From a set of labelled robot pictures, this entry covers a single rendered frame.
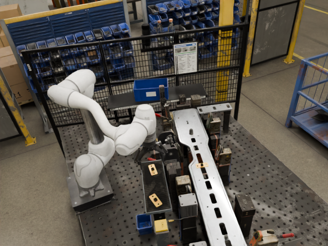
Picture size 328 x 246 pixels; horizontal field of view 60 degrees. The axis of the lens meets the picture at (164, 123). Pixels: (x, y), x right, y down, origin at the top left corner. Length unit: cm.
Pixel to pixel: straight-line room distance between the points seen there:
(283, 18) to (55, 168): 401
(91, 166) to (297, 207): 145
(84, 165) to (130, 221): 50
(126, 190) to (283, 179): 120
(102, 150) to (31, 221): 142
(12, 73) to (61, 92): 297
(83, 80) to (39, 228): 182
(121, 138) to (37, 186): 234
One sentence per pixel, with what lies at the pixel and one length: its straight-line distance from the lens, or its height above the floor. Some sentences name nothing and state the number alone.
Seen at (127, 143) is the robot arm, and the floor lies 157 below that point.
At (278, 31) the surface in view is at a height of 62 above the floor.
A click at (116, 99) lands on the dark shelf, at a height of 103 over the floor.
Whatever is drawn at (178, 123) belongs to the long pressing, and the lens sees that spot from 229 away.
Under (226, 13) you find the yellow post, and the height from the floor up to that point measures 164.
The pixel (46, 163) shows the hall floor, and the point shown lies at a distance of 378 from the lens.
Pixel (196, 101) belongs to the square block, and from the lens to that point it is 247.
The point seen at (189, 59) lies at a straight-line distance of 261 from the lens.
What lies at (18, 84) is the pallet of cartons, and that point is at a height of 43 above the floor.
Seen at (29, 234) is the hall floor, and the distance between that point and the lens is 320.
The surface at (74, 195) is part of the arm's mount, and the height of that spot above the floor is 80.
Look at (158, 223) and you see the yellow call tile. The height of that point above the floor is 116.
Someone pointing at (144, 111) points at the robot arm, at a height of 162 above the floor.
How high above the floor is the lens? 244
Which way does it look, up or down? 39 degrees down
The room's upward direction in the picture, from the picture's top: 5 degrees counter-clockwise
